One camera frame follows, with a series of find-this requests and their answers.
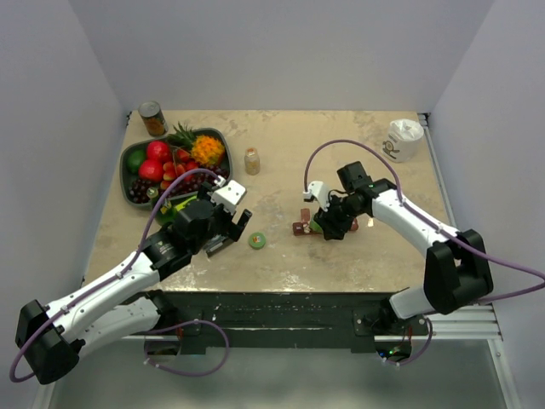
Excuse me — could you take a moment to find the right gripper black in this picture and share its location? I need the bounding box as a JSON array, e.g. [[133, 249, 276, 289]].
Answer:
[[314, 192, 364, 240]]

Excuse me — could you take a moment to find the green capped pill bottle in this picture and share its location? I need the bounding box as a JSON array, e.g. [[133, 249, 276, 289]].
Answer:
[[308, 214, 324, 234]]

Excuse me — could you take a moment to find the red weekly pill organizer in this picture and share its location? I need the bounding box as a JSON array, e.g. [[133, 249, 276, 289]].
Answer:
[[291, 207, 361, 236]]

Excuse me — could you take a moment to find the green bottle cap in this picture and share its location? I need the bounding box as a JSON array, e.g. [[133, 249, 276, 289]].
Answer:
[[248, 232, 267, 250]]

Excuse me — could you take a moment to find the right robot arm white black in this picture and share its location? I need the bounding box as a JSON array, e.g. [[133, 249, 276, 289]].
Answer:
[[303, 162, 493, 335]]

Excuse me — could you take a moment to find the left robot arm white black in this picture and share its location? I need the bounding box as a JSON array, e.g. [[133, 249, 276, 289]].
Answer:
[[9, 178, 252, 385]]

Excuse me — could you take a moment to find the black product box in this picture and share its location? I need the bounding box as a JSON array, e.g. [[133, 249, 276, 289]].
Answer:
[[203, 236, 234, 258]]

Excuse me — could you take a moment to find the green glass bottle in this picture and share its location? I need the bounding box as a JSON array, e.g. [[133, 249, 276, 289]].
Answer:
[[146, 187, 177, 226]]

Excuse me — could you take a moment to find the small amber pill bottle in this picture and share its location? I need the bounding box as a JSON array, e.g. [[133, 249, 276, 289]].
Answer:
[[244, 147, 261, 176]]

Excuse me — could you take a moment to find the orange spiky fruit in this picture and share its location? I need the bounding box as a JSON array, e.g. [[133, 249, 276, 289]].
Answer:
[[191, 135, 226, 166]]

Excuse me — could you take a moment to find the strawberries pile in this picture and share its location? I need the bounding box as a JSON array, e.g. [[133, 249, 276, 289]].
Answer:
[[160, 148, 198, 190]]

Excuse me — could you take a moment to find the lower red apple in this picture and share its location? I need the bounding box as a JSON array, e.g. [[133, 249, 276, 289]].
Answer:
[[138, 159, 164, 182]]

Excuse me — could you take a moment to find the red apple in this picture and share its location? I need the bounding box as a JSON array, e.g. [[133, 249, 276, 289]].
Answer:
[[138, 159, 164, 182], [146, 141, 172, 163]]

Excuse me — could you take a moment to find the grey fruit tray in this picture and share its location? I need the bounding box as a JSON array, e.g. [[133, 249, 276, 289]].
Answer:
[[119, 125, 232, 208]]

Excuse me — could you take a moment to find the dark grape bunch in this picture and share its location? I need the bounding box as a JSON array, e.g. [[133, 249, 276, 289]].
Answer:
[[125, 167, 229, 205]]

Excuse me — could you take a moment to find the upper red apple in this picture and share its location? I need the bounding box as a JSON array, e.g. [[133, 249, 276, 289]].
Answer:
[[146, 141, 172, 163]]

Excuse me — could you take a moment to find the green lime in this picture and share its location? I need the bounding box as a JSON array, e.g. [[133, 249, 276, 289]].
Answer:
[[125, 149, 146, 175]]

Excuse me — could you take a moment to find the white paper cup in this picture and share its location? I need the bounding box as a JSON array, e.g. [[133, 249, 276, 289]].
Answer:
[[380, 118, 424, 163]]

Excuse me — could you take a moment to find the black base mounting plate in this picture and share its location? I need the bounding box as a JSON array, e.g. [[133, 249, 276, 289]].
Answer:
[[143, 290, 428, 354]]

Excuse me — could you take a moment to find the tin can with label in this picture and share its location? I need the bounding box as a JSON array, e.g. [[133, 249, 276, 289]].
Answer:
[[138, 101, 168, 137]]

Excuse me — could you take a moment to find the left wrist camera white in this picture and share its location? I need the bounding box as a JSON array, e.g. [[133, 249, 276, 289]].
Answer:
[[211, 176, 247, 215]]

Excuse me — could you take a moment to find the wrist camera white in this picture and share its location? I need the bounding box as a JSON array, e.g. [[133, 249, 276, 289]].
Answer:
[[303, 181, 330, 212], [211, 176, 247, 215]]

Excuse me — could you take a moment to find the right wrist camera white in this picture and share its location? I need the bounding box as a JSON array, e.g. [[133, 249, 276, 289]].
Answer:
[[303, 181, 330, 212]]

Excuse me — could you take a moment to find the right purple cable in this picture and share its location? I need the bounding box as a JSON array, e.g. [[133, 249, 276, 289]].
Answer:
[[303, 139, 545, 366]]

